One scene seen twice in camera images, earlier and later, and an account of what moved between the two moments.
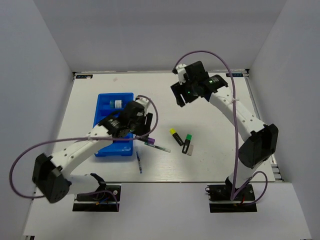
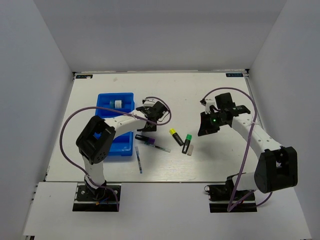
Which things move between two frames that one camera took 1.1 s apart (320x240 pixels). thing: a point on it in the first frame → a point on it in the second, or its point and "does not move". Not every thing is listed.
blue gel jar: (116, 104) does not move
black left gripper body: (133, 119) → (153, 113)
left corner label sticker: (84, 76) does not move
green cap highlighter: (187, 143) does not move
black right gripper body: (190, 84) → (220, 119)
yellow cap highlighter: (173, 131) does not move
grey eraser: (190, 150) does not move
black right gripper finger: (189, 95) → (209, 124)
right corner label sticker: (235, 75) does not move
